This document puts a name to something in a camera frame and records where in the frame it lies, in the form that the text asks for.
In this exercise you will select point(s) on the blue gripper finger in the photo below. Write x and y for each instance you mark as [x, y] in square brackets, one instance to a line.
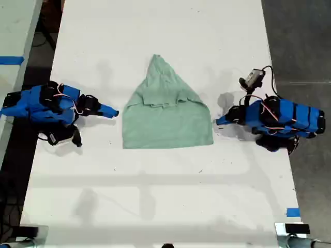
[225, 118]
[106, 115]
[225, 123]
[110, 109]

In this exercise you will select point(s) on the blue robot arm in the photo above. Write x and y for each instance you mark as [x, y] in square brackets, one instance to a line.
[292, 116]
[31, 103]

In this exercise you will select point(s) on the pale green T-shirt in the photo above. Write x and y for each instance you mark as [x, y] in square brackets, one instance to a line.
[165, 121]

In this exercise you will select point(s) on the long blue tape strip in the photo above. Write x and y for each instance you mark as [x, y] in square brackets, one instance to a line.
[11, 60]

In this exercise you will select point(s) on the pale side table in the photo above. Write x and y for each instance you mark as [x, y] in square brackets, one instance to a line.
[14, 33]

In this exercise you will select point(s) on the short blue tape strip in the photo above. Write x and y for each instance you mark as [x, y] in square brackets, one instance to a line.
[293, 212]

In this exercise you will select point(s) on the small black box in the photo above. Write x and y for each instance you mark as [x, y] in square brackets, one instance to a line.
[26, 231]
[297, 228]

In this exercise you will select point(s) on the grey metal pipe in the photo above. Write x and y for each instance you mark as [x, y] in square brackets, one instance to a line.
[305, 242]

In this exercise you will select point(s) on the black camera stalk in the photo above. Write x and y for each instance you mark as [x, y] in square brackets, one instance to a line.
[248, 97]

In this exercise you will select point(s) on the grey camera box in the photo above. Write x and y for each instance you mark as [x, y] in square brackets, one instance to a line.
[254, 77]

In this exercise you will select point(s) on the black camera box white label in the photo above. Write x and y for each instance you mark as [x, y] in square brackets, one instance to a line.
[62, 135]

